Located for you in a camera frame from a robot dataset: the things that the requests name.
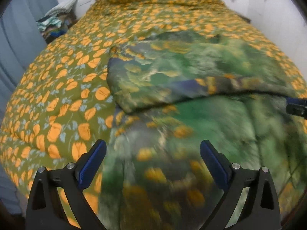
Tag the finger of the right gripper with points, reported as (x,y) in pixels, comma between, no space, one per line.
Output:
(297,107)

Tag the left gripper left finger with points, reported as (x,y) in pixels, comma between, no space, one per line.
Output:
(44,209)

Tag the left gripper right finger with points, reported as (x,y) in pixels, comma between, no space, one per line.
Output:
(261,208)

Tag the green landscape print padded jacket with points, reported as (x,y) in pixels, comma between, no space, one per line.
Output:
(171,92)

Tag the pile of clothes on nightstand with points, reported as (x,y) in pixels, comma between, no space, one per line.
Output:
(52,27)

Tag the white wardrobe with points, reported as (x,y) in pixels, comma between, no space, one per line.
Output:
(282,23)

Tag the dark wooden right nightstand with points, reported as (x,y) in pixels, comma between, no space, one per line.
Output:
(247,20)

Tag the green orange floral quilt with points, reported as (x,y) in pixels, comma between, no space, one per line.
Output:
(63,103)

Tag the blue window curtain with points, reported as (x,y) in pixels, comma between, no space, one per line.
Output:
(21,41)

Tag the striped grey pillow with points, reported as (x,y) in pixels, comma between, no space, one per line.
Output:
(62,8)

